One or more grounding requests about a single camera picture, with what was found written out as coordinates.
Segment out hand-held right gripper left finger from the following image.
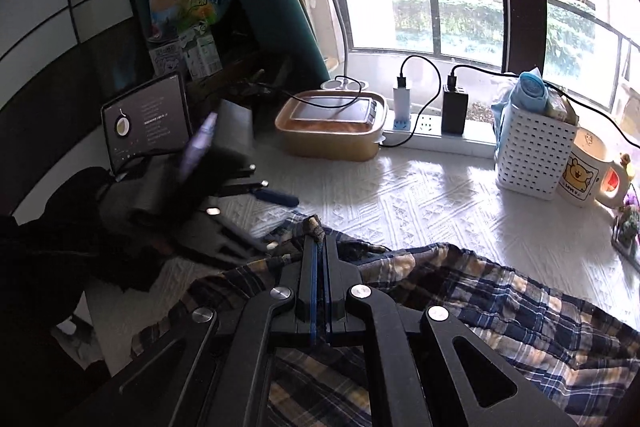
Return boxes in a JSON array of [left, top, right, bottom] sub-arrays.
[[65, 232, 321, 427]]

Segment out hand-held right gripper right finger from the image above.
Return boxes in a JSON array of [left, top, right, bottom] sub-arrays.
[[321, 234, 576, 427]]

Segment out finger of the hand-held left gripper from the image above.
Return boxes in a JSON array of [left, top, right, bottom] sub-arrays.
[[220, 179, 300, 208], [207, 206, 286, 259]]

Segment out plaid flannel shirt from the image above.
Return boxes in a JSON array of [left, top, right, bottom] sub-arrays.
[[131, 214, 640, 427]]

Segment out beige lunch box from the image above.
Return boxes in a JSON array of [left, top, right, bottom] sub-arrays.
[[274, 89, 390, 162]]

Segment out black tablet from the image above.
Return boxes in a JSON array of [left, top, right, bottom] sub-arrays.
[[100, 73, 193, 175]]

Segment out small printed carton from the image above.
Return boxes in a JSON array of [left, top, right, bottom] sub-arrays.
[[180, 27, 223, 80], [150, 41, 185, 80]]

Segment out white charger plug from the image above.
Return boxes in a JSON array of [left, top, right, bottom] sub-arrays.
[[392, 77, 412, 125]]

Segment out black cloth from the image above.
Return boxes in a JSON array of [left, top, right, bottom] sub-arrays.
[[0, 167, 171, 294]]

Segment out black charger plug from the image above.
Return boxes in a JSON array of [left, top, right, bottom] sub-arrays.
[[441, 84, 471, 135]]

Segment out white power strip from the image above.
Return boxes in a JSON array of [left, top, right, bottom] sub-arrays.
[[380, 114, 498, 159]]

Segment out balcony railing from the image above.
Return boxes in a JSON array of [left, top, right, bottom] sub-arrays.
[[335, 0, 640, 112]]

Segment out white perforated basket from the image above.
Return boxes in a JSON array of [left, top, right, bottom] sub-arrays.
[[495, 99, 581, 201]]

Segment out blue bottle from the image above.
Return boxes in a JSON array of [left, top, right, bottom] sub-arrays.
[[515, 71, 549, 112]]

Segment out yellow bear mug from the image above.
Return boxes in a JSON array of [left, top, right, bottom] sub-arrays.
[[559, 127, 632, 208]]

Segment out small purple plant ornament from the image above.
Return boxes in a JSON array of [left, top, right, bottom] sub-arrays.
[[612, 192, 640, 259]]

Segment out small yellow figurine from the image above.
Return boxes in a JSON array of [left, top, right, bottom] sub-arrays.
[[617, 152, 639, 184]]

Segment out black charger cable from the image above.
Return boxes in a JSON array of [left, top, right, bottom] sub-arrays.
[[448, 64, 640, 148], [380, 54, 444, 148]]

